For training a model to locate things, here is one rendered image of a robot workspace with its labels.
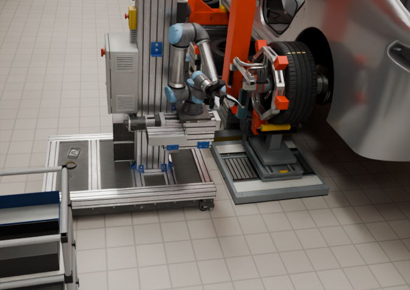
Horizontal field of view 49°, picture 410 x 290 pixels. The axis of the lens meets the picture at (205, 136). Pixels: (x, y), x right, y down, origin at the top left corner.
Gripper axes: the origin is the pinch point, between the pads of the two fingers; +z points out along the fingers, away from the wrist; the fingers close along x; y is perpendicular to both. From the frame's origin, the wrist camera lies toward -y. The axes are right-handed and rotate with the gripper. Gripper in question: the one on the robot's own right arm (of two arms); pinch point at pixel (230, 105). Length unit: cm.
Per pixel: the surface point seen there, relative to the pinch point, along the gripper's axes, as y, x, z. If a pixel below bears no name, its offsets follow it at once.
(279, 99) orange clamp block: 26, -80, -30
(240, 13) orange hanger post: -5, -87, -107
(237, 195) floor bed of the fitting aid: 108, -62, -17
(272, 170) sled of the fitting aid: 94, -98, -22
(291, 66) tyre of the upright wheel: 4, -90, -40
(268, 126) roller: 62, -95, -41
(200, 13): 72, -180, -271
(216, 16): 73, -200, -263
